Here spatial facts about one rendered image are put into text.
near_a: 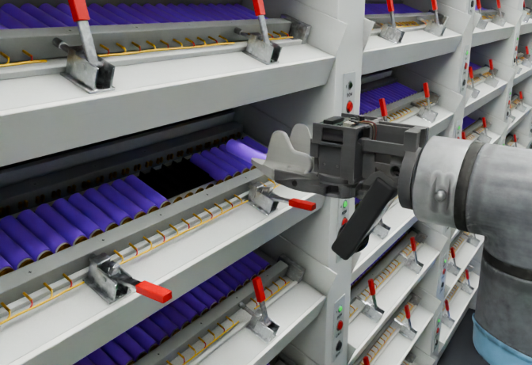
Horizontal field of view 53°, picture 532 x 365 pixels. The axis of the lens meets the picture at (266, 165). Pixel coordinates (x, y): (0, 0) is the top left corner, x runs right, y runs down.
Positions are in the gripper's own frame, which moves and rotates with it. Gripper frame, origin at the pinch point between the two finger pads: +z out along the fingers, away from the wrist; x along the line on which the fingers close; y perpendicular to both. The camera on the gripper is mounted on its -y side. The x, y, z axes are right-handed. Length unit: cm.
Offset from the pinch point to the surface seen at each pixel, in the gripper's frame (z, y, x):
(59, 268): 4.3, -4.1, 27.3
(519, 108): 6, -25, -210
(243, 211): 3.2, -6.8, 0.6
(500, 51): 7, 4, -159
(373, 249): 1.6, -27.4, -39.9
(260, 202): 2.2, -6.0, -2.0
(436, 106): 6, -6, -87
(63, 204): 12.0, -1.4, 21.1
